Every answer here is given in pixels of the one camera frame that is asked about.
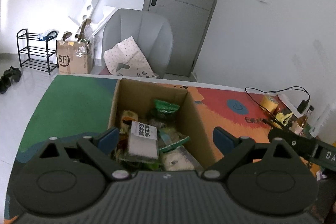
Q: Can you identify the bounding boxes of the yellow tape roll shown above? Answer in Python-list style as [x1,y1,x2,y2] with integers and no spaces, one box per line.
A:
[260,95,279,114]

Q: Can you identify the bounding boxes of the black wire rack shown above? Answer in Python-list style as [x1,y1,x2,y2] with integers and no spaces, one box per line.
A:
[262,118,295,136]

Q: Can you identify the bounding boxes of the SF cardboard box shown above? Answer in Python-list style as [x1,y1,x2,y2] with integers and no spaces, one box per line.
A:
[56,19,95,75]

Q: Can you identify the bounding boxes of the white perforated board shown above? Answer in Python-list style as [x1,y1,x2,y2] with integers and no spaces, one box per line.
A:
[68,0,100,28]

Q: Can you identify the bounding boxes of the white black-label snack pack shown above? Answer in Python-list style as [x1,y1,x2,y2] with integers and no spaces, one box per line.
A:
[127,121,159,160]

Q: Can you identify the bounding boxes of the black cable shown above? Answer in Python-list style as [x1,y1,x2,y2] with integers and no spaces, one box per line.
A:
[244,86,311,119]

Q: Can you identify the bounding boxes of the colourful cat table mat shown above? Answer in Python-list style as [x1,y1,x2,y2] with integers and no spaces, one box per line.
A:
[3,74,324,224]

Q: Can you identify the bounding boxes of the amber glass bottle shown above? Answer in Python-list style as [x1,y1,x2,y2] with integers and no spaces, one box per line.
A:
[290,105,314,135]

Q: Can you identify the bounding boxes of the black shoes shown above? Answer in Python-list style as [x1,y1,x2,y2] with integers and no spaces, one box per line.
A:
[0,66,22,94]

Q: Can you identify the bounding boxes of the black shoe rack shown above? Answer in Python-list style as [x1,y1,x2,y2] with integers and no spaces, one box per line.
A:
[16,28,58,76]

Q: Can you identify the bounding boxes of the grey armchair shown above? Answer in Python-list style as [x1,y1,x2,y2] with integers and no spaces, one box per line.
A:
[101,9,174,78]

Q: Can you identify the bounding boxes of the brown cardboard box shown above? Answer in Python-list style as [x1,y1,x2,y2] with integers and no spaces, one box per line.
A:
[108,79,223,168]

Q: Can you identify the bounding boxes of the black charger plug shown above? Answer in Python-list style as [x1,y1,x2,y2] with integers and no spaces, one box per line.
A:
[297,100,309,114]

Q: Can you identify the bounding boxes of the cookie pack teal stripe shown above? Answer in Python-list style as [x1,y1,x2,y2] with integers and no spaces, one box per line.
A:
[158,127,190,153]

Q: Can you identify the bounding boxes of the blue white tissue pack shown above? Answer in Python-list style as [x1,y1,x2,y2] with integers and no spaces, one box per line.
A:
[316,170,327,181]

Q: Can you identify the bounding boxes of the white power strip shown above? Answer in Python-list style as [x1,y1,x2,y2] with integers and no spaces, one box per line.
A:
[277,94,302,118]

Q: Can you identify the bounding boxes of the blue slipper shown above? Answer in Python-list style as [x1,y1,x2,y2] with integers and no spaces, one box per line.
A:
[38,30,58,42]

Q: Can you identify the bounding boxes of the dark green snack packet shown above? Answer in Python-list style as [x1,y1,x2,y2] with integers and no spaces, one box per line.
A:
[154,99,180,115]

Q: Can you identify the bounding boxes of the yellow crumpled wrapper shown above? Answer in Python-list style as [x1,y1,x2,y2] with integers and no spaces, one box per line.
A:
[275,112,293,126]

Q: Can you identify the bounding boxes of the clear plastic bottle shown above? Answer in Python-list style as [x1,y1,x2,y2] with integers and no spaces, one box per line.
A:
[310,102,335,137]

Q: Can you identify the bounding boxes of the dotted white cushion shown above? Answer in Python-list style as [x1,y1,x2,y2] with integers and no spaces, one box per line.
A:
[103,36,158,79]

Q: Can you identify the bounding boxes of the orange label bread pack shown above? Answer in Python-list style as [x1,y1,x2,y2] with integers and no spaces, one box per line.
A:
[120,110,138,133]

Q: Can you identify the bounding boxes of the long white bread pack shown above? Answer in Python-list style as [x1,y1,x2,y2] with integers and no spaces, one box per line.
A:
[162,146,204,172]

